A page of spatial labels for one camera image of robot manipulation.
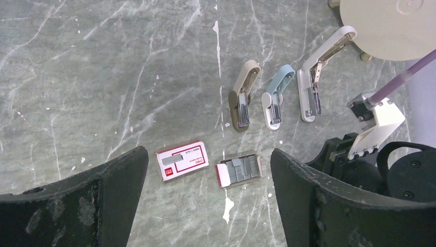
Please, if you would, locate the staple box tray with staples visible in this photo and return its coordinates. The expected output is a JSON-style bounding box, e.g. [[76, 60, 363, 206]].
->
[[216, 154, 264, 188]]

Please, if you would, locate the beige stapler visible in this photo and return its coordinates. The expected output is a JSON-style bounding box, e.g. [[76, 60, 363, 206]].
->
[[228, 60, 261, 132]]

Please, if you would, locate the red staple box sleeve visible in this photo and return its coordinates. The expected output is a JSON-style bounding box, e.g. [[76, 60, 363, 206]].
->
[[155, 140, 209, 182]]

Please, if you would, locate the blue mini stapler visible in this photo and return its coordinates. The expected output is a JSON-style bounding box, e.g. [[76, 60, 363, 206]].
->
[[261, 64, 296, 131]]

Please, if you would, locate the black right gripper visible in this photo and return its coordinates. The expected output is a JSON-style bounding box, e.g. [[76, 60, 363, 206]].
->
[[307, 133, 435, 201]]

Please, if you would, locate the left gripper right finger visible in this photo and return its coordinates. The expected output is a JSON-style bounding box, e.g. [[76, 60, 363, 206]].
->
[[270, 149, 435, 246]]

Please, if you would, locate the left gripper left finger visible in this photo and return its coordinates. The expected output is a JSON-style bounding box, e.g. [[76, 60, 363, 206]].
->
[[1, 146, 149, 246]]

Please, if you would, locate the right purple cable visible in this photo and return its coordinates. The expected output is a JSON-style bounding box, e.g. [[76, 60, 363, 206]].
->
[[368, 49, 436, 104]]

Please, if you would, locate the cream cylindrical container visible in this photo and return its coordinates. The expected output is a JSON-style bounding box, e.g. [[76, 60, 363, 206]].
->
[[328, 0, 435, 61]]

